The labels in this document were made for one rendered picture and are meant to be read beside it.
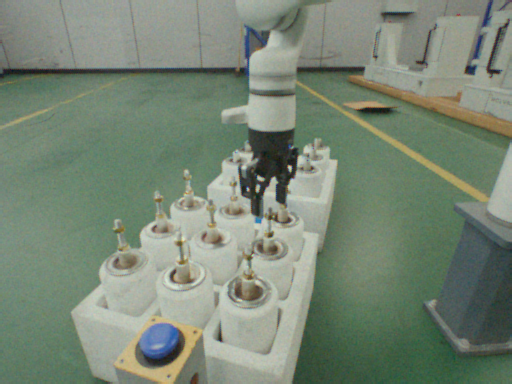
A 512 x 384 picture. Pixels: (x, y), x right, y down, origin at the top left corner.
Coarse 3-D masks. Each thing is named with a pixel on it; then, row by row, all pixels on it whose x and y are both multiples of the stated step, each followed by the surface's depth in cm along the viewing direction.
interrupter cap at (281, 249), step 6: (258, 240) 63; (276, 240) 63; (282, 240) 63; (252, 246) 61; (258, 246) 62; (276, 246) 62; (282, 246) 61; (258, 252) 60; (264, 252) 60; (270, 252) 60; (276, 252) 60; (282, 252) 60; (258, 258) 58; (264, 258) 58; (270, 258) 58; (276, 258) 58
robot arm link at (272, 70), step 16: (304, 16) 43; (272, 32) 47; (288, 32) 45; (304, 32) 44; (272, 48) 45; (288, 48) 44; (256, 64) 44; (272, 64) 43; (288, 64) 44; (256, 80) 45; (272, 80) 44; (288, 80) 45
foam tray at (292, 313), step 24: (312, 240) 76; (240, 264) 72; (312, 264) 73; (216, 288) 61; (312, 288) 85; (72, 312) 56; (96, 312) 56; (216, 312) 56; (288, 312) 56; (96, 336) 57; (120, 336) 54; (216, 336) 54; (288, 336) 52; (96, 360) 61; (216, 360) 49; (240, 360) 48; (264, 360) 48; (288, 360) 51
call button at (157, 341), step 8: (152, 328) 35; (160, 328) 35; (168, 328) 35; (144, 336) 34; (152, 336) 34; (160, 336) 34; (168, 336) 34; (176, 336) 34; (144, 344) 33; (152, 344) 33; (160, 344) 33; (168, 344) 33; (144, 352) 33; (152, 352) 32; (160, 352) 32; (168, 352) 33
